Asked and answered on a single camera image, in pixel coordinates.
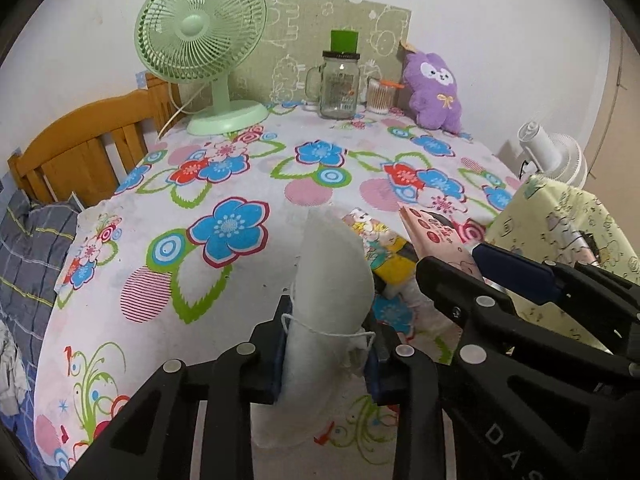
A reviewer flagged toothpick jar orange lid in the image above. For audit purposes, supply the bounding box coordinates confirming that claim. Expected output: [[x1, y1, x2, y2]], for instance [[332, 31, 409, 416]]
[[366, 77, 404, 115]]

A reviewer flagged floral tablecloth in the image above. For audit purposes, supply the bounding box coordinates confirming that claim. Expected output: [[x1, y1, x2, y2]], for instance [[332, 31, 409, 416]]
[[34, 103, 518, 471]]

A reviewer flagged cartoon snack packet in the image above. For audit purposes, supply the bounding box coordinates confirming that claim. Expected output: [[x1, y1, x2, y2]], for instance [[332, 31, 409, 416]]
[[343, 208, 418, 286]]

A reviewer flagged green patterned backboard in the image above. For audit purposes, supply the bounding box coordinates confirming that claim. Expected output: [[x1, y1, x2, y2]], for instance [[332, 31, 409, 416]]
[[229, 0, 411, 103]]

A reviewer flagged pink card packet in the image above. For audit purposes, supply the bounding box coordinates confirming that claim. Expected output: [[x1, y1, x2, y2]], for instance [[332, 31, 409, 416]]
[[399, 206, 483, 280]]

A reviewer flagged glass mason jar mug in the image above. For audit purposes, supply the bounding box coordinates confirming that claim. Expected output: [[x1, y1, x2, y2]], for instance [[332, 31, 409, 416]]
[[305, 51, 360, 120]]

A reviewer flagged white face mask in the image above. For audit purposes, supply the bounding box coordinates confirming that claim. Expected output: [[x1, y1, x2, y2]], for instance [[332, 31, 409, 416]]
[[252, 209, 374, 448]]

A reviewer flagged yellow cartoon storage box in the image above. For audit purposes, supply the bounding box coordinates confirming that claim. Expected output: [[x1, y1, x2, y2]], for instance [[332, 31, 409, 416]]
[[482, 173, 640, 356]]

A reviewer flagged purple plush bunny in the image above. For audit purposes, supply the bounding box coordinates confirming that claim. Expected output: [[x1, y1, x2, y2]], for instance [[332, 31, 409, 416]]
[[402, 51, 462, 134]]

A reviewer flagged grey plaid pillow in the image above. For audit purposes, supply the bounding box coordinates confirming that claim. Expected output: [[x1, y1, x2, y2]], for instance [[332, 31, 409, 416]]
[[1, 190, 80, 366]]

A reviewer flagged green desk fan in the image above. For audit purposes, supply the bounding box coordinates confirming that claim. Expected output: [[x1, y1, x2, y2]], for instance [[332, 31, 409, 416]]
[[134, 0, 268, 136]]

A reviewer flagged green cup on jar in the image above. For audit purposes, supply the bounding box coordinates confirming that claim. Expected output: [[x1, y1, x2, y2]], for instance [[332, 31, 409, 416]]
[[330, 29, 359, 54]]

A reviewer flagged clear plastic pencil case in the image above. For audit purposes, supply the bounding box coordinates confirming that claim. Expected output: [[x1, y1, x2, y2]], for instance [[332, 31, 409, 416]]
[[382, 278, 434, 322]]

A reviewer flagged crumpled grey white cloth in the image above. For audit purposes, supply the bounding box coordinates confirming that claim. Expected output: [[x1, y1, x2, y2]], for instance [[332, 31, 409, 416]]
[[0, 322, 30, 417]]

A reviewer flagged beige door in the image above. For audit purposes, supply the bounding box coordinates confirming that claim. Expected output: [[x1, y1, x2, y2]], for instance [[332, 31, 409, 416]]
[[585, 18, 639, 230]]

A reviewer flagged white standing fan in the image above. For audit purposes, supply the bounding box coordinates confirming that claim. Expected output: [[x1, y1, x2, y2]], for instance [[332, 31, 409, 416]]
[[518, 122, 588, 188]]

